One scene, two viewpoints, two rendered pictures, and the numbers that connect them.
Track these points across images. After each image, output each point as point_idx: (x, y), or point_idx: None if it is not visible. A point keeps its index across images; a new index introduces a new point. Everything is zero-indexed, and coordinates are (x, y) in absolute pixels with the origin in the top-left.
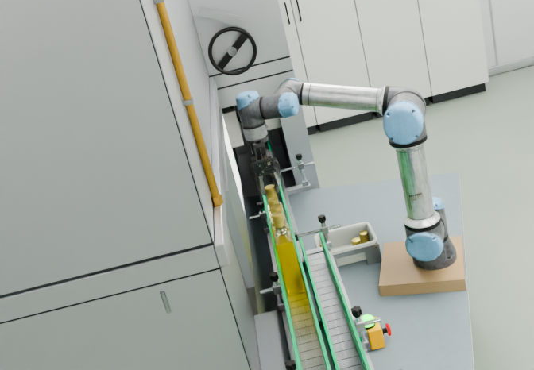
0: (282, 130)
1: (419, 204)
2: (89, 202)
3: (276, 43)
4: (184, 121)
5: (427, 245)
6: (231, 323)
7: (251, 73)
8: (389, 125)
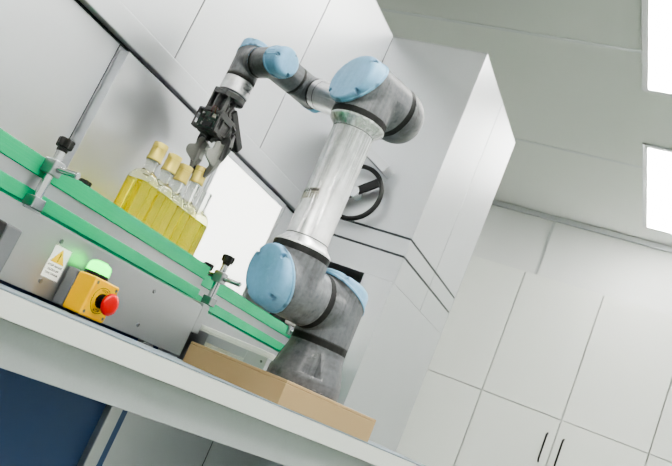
0: None
1: (306, 205)
2: None
3: (406, 216)
4: None
5: (270, 265)
6: None
7: (358, 233)
8: (339, 73)
